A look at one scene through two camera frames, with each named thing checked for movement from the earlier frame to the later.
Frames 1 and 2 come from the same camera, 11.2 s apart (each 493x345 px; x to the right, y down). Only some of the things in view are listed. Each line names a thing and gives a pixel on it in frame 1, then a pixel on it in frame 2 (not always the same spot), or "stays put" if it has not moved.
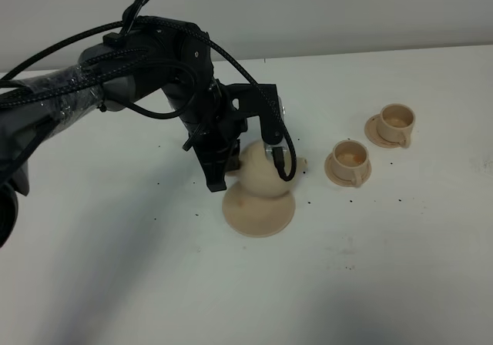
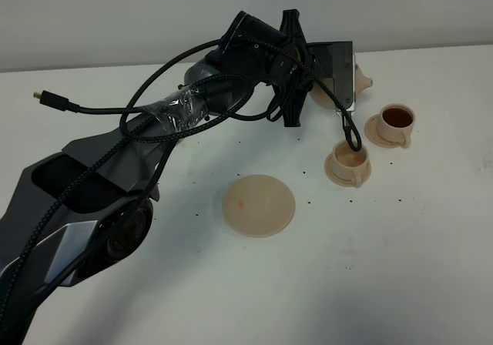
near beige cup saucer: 337,179 stays put
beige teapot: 257,175 to 320,96
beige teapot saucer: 256,216 stays put
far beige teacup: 395,122 stays put
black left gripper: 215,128 to 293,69
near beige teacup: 350,159 stays put
